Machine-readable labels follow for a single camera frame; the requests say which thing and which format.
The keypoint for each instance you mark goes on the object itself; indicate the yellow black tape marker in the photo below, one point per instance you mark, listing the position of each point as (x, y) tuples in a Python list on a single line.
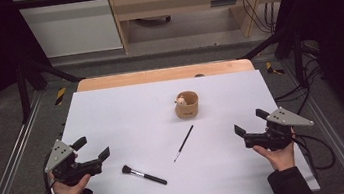
[(271, 68), (60, 96)]

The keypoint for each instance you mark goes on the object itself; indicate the black frame post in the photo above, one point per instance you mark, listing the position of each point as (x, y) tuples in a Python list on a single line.
[(298, 60), (24, 96)]

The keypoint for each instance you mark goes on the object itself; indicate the black diagonal frame strut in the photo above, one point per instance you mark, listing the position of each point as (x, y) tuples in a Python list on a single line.
[(264, 44), (56, 73)]

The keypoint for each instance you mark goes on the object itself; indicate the person's left hand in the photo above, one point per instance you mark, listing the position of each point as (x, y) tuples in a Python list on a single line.
[(71, 190)]

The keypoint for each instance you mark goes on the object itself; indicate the person's right hand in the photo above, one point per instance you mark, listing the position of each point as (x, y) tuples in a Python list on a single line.
[(282, 159)]

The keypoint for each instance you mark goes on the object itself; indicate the light wooden desk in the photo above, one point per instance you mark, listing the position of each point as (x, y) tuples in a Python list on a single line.
[(177, 2)]

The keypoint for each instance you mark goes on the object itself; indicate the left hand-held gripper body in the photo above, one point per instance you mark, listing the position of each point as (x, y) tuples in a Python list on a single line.
[(65, 170)]

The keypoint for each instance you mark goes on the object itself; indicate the thin black makeup brush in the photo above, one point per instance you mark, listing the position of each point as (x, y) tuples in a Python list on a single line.
[(184, 142)]

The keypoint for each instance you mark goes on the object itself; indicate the white cabinet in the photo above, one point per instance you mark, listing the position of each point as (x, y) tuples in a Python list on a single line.
[(70, 29)]

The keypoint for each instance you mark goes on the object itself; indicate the grey desk label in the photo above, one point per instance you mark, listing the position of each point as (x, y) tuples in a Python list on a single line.
[(223, 2)]

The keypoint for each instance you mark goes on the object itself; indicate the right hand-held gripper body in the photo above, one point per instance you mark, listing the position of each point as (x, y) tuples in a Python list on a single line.
[(276, 138)]

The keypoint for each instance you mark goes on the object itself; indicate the tan bear brush holder cup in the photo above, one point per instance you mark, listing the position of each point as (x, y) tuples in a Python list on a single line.
[(188, 111)]

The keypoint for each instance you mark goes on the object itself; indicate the wooden table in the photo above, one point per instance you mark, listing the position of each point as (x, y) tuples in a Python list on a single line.
[(157, 76)]

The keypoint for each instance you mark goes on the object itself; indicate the black fluffy makeup brush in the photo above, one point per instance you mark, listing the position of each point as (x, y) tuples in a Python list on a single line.
[(146, 176)]

